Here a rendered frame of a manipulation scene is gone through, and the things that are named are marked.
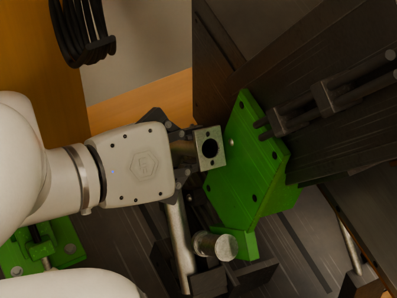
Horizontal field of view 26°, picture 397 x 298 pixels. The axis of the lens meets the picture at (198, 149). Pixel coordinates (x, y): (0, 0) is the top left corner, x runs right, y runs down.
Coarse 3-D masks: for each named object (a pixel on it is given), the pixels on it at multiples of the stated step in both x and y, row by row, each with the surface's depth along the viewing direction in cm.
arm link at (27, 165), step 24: (0, 120) 65; (24, 120) 68; (0, 144) 63; (24, 144) 65; (0, 168) 62; (24, 168) 64; (0, 192) 62; (24, 192) 64; (0, 216) 62; (24, 216) 66; (0, 240) 64
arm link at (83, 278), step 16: (48, 272) 61; (64, 272) 60; (80, 272) 60; (96, 272) 60; (112, 272) 61; (0, 288) 59; (16, 288) 58; (32, 288) 58; (48, 288) 58; (64, 288) 58; (80, 288) 58; (96, 288) 58; (112, 288) 59; (128, 288) 60
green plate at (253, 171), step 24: (240, 96) 111; (240, 120) 112; (240, 144) 113; (264, 144) 108; (216, 168) 120; (240, 168) 115; (264, 168) 109; (216, 192) 122; (240, 192) 116; (264, 192) 111; (288, 192) 116; (240, 216) 117
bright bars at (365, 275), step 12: (336, 216) 123; (348, 240) 124; (348, 252) 125; (360, 264) 125; (348, 276) 125; (360, 276) 125; (372, 276) 125; (348, 288) 127; (360, 288) 124; (372, 288) 127; (384, 288) 130
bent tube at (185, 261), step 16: (208, 128) 113; (176, 144) 119; (192, 144) 115; (208, 144) 117; (176, 160) 123; (208, 160) 113; (224, 160) 114; (176, 208) 126; (176, 224) 126; (176, 240) 127; (176, 256) 127; (192, 256) 127; (192, 272) 127
